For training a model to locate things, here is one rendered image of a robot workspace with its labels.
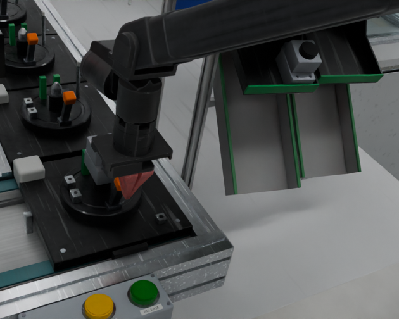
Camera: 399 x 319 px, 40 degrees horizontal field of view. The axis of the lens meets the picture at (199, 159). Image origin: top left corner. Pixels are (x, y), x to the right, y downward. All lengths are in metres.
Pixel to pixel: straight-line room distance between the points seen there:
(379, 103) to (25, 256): 1.55
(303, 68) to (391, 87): 1.28
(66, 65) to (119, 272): 0.63
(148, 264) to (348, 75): 0.47
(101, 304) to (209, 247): 0.22
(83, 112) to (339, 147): 0.52
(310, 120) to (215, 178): 0.26
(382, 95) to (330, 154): 1.06
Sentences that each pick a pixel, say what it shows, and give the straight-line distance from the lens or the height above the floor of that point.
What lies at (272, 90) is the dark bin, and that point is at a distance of 0.90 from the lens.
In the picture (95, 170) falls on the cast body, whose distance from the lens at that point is 0.90.
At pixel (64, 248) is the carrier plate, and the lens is 0.89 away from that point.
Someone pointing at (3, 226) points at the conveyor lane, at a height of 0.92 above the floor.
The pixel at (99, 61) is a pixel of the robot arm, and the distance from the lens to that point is 0.77.
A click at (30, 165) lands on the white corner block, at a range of 1.00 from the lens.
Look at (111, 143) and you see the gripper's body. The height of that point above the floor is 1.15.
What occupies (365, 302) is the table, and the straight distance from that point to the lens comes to 1.09.
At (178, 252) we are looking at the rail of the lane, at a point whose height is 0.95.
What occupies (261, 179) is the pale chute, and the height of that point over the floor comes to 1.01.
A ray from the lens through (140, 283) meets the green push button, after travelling 0.84.
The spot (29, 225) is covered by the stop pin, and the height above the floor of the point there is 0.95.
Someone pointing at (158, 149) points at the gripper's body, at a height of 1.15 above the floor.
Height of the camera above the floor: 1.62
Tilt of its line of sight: 37 degrees down
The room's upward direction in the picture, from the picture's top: 12 degrees clockwise
